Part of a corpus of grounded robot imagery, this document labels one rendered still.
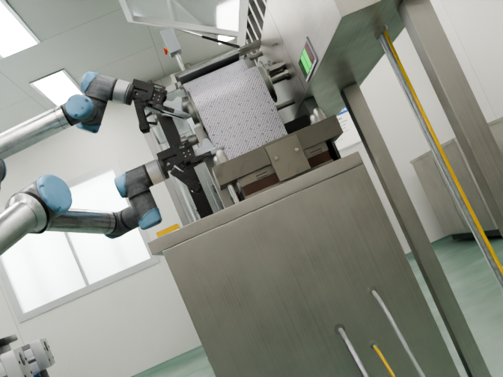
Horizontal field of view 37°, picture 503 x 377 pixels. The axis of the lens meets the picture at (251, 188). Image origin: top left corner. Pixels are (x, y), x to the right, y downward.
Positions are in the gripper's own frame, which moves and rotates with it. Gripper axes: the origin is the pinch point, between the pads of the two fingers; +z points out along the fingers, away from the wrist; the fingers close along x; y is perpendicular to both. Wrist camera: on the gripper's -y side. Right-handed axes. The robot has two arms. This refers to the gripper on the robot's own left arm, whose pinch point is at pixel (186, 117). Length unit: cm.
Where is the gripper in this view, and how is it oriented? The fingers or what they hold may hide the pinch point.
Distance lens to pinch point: 250.9
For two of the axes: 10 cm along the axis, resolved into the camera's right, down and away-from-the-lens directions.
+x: -0.3, 0.9, 10.0
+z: 9.6, 2.8, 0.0
